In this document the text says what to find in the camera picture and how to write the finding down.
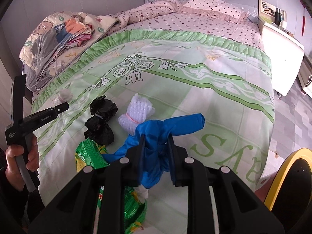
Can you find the flat pink polka dot sheet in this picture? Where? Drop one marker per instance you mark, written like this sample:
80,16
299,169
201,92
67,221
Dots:
199,25

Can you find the blue plastic bag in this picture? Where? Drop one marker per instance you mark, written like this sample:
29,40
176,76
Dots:
156,131

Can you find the white TV cabinet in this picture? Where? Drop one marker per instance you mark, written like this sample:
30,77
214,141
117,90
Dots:
306,70

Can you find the green printed bedspread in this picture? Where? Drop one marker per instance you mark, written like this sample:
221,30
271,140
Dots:
170,82

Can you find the bear printed quilt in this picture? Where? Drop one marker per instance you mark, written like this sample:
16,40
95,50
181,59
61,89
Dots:
104,20

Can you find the rumpled pink polka dot quilt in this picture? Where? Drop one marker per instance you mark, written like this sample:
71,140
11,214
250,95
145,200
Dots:
146,12

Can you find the pink polka dot pillow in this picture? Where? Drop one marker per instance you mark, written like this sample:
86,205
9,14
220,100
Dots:
212,6

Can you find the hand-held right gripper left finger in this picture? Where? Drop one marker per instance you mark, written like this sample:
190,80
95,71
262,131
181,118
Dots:
135,168

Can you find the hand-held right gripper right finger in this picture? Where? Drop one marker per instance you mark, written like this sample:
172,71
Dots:
179,170

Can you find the black plastic bag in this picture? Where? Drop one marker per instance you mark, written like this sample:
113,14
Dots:
100,124

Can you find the white nightstand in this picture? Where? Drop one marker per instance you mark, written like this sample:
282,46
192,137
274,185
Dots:
280,61

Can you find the clear bag of clothes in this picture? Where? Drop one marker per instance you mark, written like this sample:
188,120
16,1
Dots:
68,29

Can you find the white foam net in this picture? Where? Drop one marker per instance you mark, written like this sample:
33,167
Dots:
137,112

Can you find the person's left forearm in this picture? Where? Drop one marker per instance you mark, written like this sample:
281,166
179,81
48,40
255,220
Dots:
9,199

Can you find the yellow rimmed trash bin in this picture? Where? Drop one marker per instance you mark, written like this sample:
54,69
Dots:
280,175

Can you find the white tissue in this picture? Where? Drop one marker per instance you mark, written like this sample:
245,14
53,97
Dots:
63,97

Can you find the person's left hand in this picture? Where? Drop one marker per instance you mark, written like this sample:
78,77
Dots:
33,151

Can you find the black thermos bottle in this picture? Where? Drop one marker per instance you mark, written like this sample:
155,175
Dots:
277,15

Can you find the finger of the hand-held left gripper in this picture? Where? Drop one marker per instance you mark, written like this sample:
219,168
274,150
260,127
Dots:
61,107

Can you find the long red knot hanging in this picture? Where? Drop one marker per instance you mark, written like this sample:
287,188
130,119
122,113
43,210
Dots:
303,25

